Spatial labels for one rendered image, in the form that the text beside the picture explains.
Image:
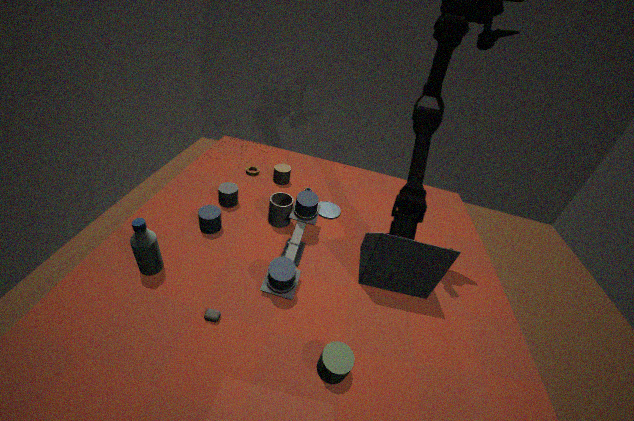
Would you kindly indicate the olive-brown ring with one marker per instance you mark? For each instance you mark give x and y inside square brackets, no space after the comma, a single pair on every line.
[257,170]

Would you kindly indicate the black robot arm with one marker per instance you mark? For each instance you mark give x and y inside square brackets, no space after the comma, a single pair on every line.
[450,28]

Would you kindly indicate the beige cup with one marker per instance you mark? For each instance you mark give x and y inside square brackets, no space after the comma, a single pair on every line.
[280,207]

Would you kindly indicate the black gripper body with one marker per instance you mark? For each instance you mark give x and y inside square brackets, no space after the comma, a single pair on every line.
[486,39]

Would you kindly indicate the grey balance beam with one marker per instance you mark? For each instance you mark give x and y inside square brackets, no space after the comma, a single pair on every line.
[293,250]

